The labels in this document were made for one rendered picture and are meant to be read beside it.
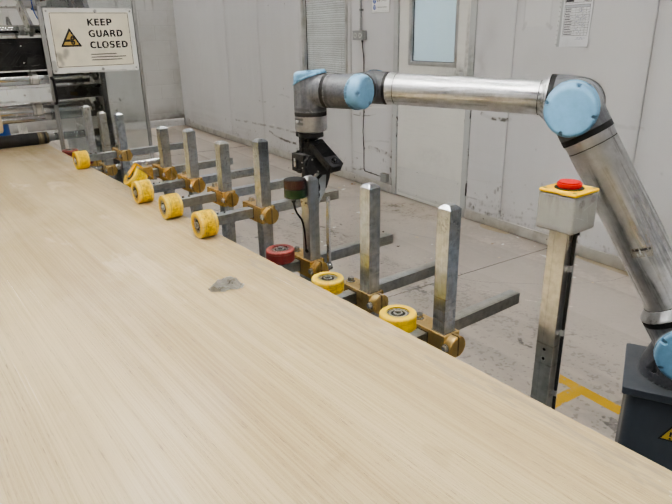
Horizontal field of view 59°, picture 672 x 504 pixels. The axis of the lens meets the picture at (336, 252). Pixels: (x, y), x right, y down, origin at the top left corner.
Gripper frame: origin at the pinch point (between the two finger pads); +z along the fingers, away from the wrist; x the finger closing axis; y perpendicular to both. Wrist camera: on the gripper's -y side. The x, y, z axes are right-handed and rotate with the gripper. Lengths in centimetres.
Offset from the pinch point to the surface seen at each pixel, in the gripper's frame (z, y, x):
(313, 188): -7.0, -9.3, 7.8
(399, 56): -24, 262, -281
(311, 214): 0.1, -9.3, 8.8
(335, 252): 15.1, -5.1, -2.5
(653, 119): 5, 28, -261
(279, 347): 11, -49, 45
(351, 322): 11, -50, 28
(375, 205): -7.7, -34.3, 7.6
